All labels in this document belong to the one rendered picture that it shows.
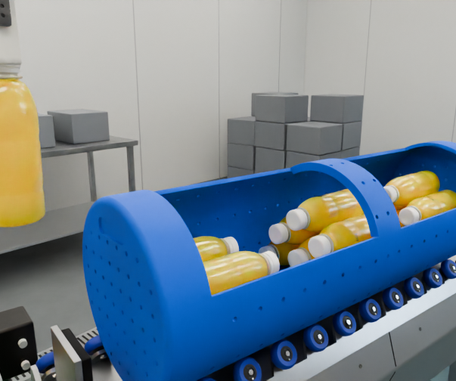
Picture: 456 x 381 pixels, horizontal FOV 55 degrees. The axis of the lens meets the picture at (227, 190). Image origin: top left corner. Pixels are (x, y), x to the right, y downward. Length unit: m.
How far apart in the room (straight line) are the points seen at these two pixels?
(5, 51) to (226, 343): 0.42
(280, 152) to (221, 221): 3.56
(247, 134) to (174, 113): 0.84
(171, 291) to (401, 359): 0.59
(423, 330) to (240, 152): 3.89
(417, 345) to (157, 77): 4.06
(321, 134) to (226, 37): 1.89
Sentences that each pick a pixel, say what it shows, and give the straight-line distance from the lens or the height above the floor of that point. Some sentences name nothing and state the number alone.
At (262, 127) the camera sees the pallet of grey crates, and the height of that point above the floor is 0.87.
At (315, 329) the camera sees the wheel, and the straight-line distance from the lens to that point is 0.79.
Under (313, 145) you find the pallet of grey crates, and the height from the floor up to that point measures 0.76.
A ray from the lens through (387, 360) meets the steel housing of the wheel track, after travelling 0.96.
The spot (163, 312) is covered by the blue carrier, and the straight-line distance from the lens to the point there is 0.52.
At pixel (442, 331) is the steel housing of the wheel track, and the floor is 0.85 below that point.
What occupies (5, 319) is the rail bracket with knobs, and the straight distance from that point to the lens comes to 0.84.
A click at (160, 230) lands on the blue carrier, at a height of 1.21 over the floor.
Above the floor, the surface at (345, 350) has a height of 0.92.
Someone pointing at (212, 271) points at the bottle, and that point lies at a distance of 0.63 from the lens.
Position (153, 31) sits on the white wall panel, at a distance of 4.72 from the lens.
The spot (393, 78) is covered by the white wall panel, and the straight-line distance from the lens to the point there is 6.03.
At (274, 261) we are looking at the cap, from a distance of 0.70.
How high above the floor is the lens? 1.39
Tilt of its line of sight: 15 degrees down
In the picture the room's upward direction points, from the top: straight up
